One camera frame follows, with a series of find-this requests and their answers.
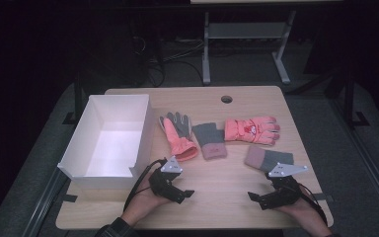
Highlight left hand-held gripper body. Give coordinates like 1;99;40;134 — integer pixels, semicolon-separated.
148;156;186;204

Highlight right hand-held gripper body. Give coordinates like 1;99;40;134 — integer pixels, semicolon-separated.
260;162;309;210

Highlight pink ski glove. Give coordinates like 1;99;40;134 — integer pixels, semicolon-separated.
223;116;281;146
158;112;199;163

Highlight white box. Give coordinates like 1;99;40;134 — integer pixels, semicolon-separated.
56;94;155;191

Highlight grey metal stand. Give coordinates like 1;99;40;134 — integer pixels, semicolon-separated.
201;9;297;87

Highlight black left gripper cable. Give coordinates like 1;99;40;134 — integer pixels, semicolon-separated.
123;158;168;212

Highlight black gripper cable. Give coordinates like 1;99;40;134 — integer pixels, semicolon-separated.
295;184;329;227
123;158;168;212

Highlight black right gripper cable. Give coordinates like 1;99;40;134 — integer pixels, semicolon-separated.
295;184;329;227

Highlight metal floor rail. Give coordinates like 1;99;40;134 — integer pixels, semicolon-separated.
21;169;71;237
328;98;379;226

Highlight black frame post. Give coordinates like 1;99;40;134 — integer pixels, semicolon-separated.
342;69;370;128

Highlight bundle of floor cables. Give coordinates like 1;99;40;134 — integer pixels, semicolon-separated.
129;34;205;89

